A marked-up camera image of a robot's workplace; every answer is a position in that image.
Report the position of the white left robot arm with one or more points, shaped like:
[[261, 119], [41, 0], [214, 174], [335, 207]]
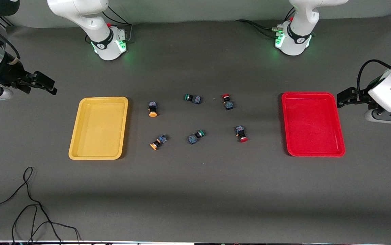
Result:
[[299, 20]]

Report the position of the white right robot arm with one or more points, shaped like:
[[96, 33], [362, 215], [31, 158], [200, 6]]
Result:
[[95, 23]]

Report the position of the red plastic tray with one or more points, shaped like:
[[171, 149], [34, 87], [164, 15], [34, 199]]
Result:
[[312, 126]]

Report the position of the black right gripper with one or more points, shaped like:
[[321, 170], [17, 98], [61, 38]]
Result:
[[13, 73]]

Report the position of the green push button switch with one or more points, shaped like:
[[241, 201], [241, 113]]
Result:
[[192, 139], [195, 99]]

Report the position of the aluminium frame rail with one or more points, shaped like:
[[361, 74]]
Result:
[[5, 22]]

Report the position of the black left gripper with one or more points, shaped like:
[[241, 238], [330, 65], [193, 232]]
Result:
[[361, 96]]

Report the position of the dark grey table mat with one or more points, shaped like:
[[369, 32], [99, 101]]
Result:
[[195, 190]]

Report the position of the yellow plastic tray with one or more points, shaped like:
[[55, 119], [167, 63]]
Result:
[[97, 129]]

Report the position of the yellow push button switch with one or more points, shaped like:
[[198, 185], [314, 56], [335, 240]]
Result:
[[152, 114], [154, 145]]

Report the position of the red push button switch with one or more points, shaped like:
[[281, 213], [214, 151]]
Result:
[[240, 131], [228, 104]]

